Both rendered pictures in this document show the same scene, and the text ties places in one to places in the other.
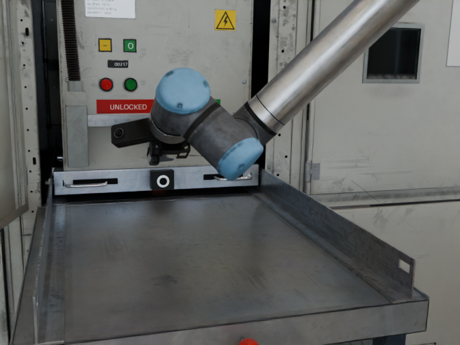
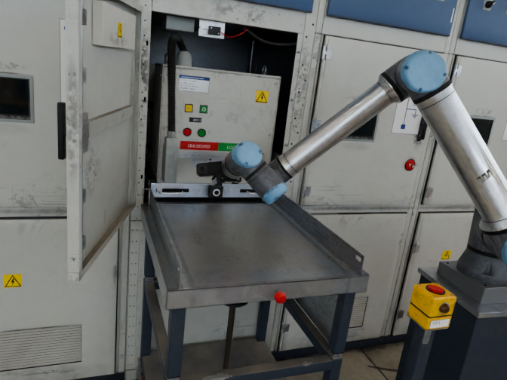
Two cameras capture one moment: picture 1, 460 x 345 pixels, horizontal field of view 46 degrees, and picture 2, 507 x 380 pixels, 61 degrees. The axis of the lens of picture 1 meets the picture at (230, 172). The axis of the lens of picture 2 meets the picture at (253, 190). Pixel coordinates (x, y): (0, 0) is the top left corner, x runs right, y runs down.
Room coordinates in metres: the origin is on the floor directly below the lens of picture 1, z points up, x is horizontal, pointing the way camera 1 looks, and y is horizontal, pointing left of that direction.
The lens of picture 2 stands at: (-0.36, 0.17, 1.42)
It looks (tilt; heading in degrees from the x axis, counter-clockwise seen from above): 16 degrees down; 355
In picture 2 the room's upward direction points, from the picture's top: 7 degrees clockwise
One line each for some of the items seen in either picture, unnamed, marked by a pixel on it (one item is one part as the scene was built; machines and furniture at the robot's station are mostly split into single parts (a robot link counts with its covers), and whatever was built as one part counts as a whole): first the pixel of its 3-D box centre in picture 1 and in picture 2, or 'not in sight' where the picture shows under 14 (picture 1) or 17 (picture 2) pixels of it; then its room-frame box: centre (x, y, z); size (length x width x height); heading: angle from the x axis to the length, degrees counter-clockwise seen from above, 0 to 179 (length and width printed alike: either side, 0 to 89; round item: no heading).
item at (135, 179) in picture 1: (159, 176); (213, 188); (1.42, 0.19, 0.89); 0.54 x 0.05 x 0.06; 106
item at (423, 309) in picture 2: not in sight; (431, 305); (0.64, -0.44, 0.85); 0.08 x 0.08 x 0.10; 16
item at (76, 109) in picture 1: (77, 128); (170, 159); (1.28, 0.36, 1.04); 0.08 x 0.05 x 0.17; 16
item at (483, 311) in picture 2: not in sight; (481, 289); (0.98, -0.82, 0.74); 0.32 x 0.32 x 0.02; 12
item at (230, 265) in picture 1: (192, 255); (239, 242); (1.04, 0.07, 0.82); 0.68 x 0.62 x 0.06; 16
